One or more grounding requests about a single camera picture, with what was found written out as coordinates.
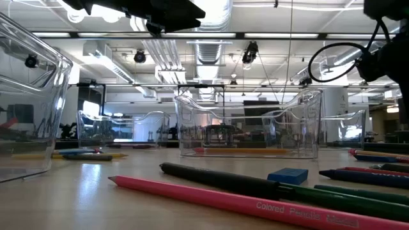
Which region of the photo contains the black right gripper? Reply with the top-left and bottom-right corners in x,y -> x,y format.
382,31 -> 409,119

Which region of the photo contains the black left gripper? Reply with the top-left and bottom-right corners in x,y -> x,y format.
62,0 -> 206,35

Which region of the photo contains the black pen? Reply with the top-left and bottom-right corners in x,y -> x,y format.
369,163 -> 409,174

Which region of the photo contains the blue crayon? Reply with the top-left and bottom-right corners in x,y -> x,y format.
318,169 -> 409,190

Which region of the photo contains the clear plastic bin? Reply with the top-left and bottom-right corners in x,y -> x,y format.
75,110 -> 172,150
0,11 -> 73,183
174,88 -> 323,160
261,109 -> 367,150

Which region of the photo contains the yellow pencil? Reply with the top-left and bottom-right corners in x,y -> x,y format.
12,153 -> 129,160

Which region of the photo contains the blue pencil with red end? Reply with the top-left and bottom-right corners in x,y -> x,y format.
53,148 -> 100,156

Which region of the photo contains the green pen with dark cap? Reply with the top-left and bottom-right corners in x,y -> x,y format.
158,162 -> 409,223

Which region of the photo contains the pink colored pencil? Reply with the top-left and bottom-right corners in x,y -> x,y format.
107,174 -> 409,230

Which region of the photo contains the red-orange eraser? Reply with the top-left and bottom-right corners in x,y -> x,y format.
0,116 -> 19,129

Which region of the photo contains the white ceiling pipe bundle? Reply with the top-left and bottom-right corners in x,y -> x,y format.
140,31 -> 188,86

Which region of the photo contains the blue eraser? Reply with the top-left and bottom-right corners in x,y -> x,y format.
266,167 -> 309,186
353,154 -> 399,164

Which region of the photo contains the white column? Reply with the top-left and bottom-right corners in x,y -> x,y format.
321,68 -> 350,143

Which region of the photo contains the green marker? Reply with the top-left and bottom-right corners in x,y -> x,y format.
313,183 -> 409,206

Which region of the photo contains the black plastic device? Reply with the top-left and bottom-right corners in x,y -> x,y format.
204,124 -> 239,150

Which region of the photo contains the lit white screen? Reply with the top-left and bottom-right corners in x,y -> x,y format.
82,100 -> 100,116

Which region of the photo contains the black monitor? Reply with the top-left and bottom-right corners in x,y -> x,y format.
243,100 -> 281,126

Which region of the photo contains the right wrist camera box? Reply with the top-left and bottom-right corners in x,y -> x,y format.
355,52 -> 384,83

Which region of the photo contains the silver ventilation duct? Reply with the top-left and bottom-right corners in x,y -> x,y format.
187,0 -> 234,100

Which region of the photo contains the black background rig frame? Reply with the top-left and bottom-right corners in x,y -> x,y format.
75,82 -> 107,116

